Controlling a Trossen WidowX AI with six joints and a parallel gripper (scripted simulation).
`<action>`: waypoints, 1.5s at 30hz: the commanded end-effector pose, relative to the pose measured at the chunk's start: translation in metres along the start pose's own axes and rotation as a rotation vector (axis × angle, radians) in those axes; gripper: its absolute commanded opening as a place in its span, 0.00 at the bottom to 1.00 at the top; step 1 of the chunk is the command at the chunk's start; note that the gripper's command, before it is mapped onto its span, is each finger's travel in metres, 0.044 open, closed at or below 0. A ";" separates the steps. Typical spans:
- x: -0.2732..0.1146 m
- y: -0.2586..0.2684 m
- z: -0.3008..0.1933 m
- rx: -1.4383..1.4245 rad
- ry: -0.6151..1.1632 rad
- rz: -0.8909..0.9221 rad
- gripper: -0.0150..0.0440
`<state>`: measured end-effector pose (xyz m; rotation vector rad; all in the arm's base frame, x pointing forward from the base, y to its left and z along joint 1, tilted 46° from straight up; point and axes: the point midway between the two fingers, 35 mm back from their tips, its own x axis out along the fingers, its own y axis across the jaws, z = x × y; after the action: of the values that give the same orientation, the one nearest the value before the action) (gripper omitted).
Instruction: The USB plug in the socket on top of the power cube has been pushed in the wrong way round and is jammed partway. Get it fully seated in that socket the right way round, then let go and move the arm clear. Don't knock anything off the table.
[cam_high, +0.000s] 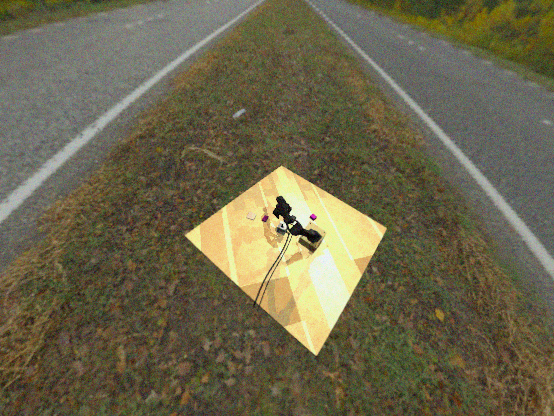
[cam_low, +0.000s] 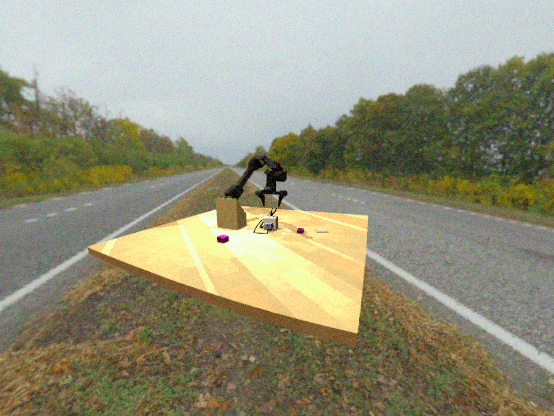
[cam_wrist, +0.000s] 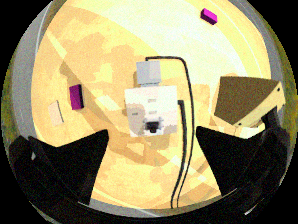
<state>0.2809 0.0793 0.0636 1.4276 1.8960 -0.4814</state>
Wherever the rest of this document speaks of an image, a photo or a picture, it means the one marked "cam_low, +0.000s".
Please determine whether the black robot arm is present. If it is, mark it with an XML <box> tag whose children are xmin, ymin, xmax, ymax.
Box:
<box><xmin>224</xmin><ymin>156</ymin><xmax>287</xmax><ymax>200</ymax></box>

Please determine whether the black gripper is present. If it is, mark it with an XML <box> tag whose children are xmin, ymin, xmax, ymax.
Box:
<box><xmin>255</xmin><ymin>181</ymin><xmax>287</xmax><ymax>207</ymax></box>

